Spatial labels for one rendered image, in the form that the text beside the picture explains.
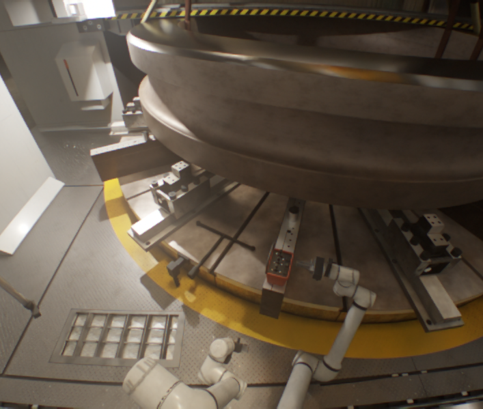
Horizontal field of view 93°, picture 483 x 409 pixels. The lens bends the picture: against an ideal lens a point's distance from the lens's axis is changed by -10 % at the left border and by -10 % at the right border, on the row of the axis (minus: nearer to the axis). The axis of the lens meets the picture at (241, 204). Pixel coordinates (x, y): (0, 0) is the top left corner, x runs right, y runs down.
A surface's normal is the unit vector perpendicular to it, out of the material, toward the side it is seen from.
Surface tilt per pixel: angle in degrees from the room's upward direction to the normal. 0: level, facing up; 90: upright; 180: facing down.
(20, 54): 90
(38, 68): 90
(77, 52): 24
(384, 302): 0
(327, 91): 90
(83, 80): 90
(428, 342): 0
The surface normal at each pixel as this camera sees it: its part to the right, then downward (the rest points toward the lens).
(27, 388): 0.00, -0.73
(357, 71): -0.16, -0.06
